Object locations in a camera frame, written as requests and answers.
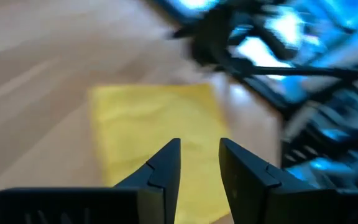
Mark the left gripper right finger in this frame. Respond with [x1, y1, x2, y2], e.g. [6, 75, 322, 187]
[218, 138, 358, 224]

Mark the yellow microfiber towel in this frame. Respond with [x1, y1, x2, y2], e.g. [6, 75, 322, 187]
[88, 83, 232, 224]

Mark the black aluminium table frame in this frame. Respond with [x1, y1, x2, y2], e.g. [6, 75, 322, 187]
[237, 62, 358, 190]

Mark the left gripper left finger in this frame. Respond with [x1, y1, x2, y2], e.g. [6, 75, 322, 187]
[113, 138, 181, 224]

